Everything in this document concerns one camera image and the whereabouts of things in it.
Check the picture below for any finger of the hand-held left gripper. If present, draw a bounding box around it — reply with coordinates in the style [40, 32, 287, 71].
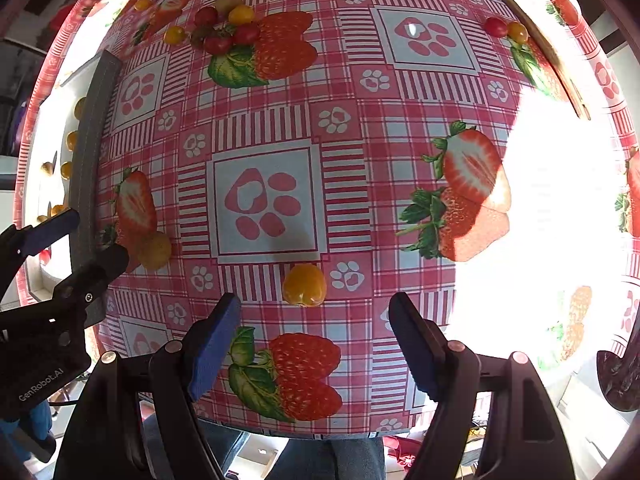
[50, 243, 131, 313]
[0, 208, 81, 296]

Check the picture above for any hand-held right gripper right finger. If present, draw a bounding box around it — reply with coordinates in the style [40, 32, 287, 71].
[388, 291, 576, 480]

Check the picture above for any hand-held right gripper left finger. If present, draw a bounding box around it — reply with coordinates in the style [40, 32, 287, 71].
[52, 292, 243, 480]

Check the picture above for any white tray with dark rim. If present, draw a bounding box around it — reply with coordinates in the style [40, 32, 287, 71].
[20, 50, 123, 328]

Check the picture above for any red checkered strawberry tablecloth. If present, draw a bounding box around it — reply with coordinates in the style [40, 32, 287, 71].
[15, 0, 640, 441]

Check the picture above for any dark maroon object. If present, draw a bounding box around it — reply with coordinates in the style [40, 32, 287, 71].
[596, 345, 640, 413]

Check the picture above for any long wooden stick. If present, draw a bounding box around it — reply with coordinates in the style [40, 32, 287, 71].
[480, 0, 593, 121]

